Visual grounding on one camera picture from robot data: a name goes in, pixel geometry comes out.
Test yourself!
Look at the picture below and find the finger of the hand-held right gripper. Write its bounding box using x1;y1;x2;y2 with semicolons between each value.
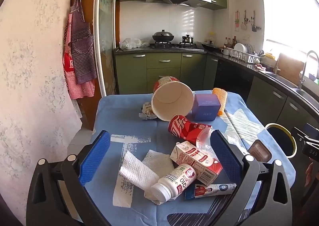
290;127;310;143

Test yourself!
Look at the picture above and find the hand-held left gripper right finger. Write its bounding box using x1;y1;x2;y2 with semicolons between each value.
210;129;292;226

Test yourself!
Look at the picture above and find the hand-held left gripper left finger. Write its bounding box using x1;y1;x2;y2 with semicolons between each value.
26;130;111;226

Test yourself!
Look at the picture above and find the dark bin with yellow rim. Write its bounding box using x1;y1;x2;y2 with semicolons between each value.
264;123;297;159

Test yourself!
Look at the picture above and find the clear plastic wrapper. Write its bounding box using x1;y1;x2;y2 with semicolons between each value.
225;131;241;146

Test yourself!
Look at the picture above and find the clear plastic cup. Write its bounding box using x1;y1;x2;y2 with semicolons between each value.
196;127;215;153

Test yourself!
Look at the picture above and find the red and white milk carton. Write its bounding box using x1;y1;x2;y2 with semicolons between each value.
169;141;223;185

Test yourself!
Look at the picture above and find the brown plastic tray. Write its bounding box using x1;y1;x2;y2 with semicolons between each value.
248;141;272;163

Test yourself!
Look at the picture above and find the white and blue toothpaste tube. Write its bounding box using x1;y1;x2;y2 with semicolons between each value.
184;183;237;200

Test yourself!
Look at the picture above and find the red soda can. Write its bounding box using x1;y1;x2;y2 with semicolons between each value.
168;114;212;145

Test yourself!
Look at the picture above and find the purple cardboard box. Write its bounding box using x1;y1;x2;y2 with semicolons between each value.
191;94;222;122

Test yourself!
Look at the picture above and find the orange sponge cloth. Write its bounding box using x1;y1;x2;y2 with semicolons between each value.
212;88;228;116

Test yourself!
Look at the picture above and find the white plastic bottle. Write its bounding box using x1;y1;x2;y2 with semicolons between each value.
150;164;197;203

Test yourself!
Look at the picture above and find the silver wrapper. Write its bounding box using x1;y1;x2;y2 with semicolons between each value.
139;102;157;121

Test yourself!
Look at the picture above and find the red and white paper bucket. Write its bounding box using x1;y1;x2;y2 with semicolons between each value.
151;76;195;122

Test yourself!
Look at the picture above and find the person's right hand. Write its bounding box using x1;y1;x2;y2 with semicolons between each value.
306;162;315;188

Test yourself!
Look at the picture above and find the green base cabinet under sink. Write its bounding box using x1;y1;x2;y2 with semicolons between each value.
245;77;319;129

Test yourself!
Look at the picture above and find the blue printed tablecloth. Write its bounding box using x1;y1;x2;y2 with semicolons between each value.
86;90;297;226

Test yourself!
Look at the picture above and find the stainless steel sink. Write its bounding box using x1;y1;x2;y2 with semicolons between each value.
264;72;319;107

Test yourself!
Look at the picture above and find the tall curved faucet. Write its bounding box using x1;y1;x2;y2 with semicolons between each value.
298;50;319;89

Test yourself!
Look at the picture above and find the wooden cutting board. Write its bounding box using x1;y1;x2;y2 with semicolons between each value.
278;53;306;86

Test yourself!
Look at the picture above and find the small metal faucet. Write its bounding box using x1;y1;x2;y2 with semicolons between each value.
273;53;282;74

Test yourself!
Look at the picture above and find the red checked apron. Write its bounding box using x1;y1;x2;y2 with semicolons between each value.
62;13;96;99

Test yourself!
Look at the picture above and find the black built-in appliance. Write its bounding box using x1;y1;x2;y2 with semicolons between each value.
214;59;255;102

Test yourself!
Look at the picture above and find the green base cabinet with drawers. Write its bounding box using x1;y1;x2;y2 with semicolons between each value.
115;52;220;94

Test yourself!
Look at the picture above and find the white dish rack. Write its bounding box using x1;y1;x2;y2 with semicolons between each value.
225;43;261;63

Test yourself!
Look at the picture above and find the row of sauce bottles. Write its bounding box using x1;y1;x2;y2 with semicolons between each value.
224;36;237;48

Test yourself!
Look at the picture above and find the purple checked apron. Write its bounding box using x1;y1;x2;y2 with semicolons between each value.
70;0;97;84

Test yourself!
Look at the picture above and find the clear plastic bag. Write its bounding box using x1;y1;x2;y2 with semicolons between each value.
120;38;142;49

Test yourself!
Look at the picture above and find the black gas stove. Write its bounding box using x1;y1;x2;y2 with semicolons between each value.
150;42;198;49

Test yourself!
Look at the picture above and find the sliding glass door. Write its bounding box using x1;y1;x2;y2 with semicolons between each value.
96;0;120;97

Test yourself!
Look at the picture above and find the black wok with lid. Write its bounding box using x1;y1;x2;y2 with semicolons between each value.
152;29;175;43

